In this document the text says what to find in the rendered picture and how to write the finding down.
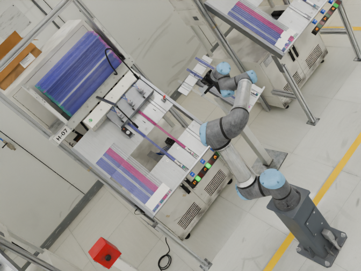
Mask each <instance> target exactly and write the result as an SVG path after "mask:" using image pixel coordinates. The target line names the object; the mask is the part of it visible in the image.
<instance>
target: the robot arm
mask: <svg viewBox="0 0 361 271"><path fill-rule="evenodd" d="M230 69H231V68H230V65H229V63H227V62H221V63H220V64H218V65H217V66H216V67H215V68H214V69H213V70H211V69H210V70H209V71H208V72H207V73H206V75H205V76H204V78H203V79H202V80H201V83H203V84H204V85H207V86H208V87H207V86H204V87H203V88H202V87H199V88H198V90H199V91H200V92H201V93H202V95H201V96H204V95H205V94H206V93H207V92H208V91H209V90H210V89H211V88H212V87H213V86H215V87H216V89H217V91H218V92H219V93H220V94H221V95H222V96H223V97H230V96H232V95H234V94H235V90H237V91H236V96H235V101H234V106H233V108H232V109H231V111H230V114H228V115H226V116H224V117H221V118H218V119H215V120H212V121H209V122H207V123H204V124H202V125H201V127H200V130H199V135H200V140H201V142H202V144H203V145H204V146H207V147H208V146H210V147H211V149H212V150H214V151H217V152H218V153H219V155H220V156H221V158H222V159H223V161H224V162H225V164H226V165H227V167H228V168H229V170H230V171H231V172H232V174H233V175H234V177H235V178H236V184H235V189H236V191H237V194H238V196H239V197H240V198H241V199H243V200H252V199H256V198H261V197H266V196H272V198H273V203H274V205H275V206H276V207H277V209H279V210H281V211H290V210H292V209H294V208H295V207H296V206H297V205H298V204H299V202H300V199H301V196H300V193H299V191H298V190H297V188H295V187H294V186H292V185H290V184H289V183H288V181H287V180H286V178H285V176H284V175H283V174H282V173H281V172H280V171H279V170H277V169H267V170H265V171H264V172H263V173H261V175H260V176H256V175H255V173H254V172H251V171H249V169H248V167H247V166H246V164H245V163H244V162H243V160H242V158H241V157H240V155H239V154H238V152H237V150H236V149H235V147H234V146H233V144H232V143H231V140H232V139H233V138H235V137H237V136H238V135H239V134H240V133H241V132H242V131H243V130H244V128H245V126H246V125H247V122H248V120H249V111H248V107H249V101H250V94H251V87H252V84H254V83H256V82H257V75H256V73H255V72H254V71H253V70H250V71H247V72H245V73H242V74H240V75H237V76H234V77H232V78H230V74H229V72H230Z"/></svg>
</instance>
